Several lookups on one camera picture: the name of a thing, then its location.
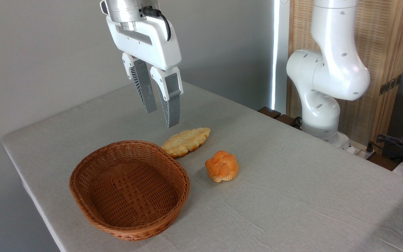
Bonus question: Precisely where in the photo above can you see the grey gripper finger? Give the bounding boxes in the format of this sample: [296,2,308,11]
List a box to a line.
[122,52,158,114]
[150,66,184,129]

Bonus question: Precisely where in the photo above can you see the white vertical frame post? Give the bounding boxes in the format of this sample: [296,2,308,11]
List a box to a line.
[271,0,291,114]

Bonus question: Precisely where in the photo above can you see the round knotted bread roll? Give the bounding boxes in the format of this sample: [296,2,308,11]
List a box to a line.
[205,150,240,183]

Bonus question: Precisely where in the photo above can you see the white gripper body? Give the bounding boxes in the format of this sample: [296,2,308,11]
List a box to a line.
[100,0,182,71]

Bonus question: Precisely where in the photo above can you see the wooden bamboo folding screen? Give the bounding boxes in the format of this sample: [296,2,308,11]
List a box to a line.
[287,0,403,147]

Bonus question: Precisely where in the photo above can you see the grey tablecloth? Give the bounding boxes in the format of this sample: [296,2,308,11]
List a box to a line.
[1,81,403,252]

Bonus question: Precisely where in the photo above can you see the dark metal screen hinge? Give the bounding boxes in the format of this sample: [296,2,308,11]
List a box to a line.
[379,74,402,96]

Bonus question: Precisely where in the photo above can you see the white power strip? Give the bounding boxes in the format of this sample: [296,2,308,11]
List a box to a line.
[347,141,377,160]

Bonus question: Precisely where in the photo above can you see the brown wicker basket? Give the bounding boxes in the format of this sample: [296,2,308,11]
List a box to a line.
[69,140,191,242]

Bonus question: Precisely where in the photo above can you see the long braided bread loaf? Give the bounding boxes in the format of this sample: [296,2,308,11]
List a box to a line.
[161,127,211,158]

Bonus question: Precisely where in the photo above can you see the black cable bundle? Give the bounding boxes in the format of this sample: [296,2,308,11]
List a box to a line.
[367,134,403,164]

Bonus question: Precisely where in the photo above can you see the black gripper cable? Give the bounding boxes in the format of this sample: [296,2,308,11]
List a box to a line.
[141,6,171,42]

